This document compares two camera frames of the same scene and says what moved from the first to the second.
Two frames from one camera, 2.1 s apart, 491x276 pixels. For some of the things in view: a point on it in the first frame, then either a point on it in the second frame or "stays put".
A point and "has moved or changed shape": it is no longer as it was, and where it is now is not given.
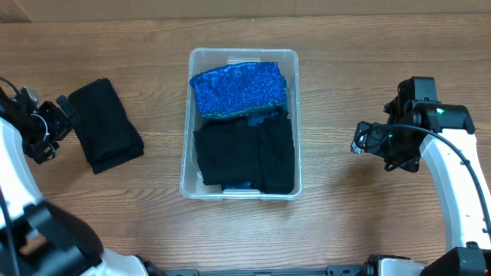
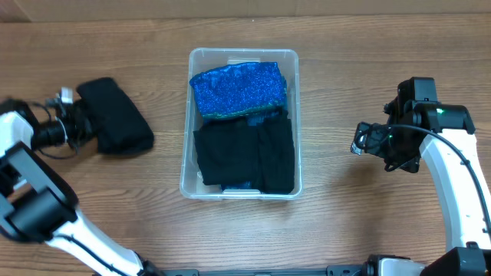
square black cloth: (228, 151) stays put
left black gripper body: (54, 120) -> (81, 128)
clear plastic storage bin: (242, 138) stays put
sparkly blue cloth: (239, 89) stays put
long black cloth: (100, 121) has moved or changed shape
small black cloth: (276, 153) stays put
